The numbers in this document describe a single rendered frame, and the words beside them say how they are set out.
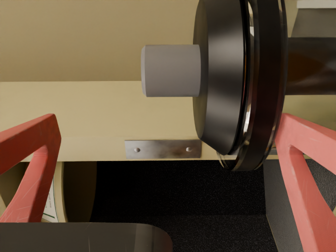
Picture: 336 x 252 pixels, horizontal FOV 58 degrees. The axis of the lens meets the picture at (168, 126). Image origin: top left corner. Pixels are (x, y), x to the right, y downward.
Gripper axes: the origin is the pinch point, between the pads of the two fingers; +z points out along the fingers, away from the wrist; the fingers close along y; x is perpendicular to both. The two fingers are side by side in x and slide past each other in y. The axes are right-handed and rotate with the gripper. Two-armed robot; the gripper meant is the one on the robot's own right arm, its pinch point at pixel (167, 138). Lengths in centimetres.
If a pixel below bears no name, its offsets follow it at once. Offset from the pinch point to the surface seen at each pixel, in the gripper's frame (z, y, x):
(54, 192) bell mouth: 14.2, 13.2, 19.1
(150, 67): 4.2, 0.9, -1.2
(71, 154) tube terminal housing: 11.8, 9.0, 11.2
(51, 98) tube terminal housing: 18.7, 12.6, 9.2
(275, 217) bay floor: 22.1, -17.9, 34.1
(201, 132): 2.5, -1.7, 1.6
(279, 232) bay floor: 19.8, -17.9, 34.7
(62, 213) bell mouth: 13.1, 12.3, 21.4
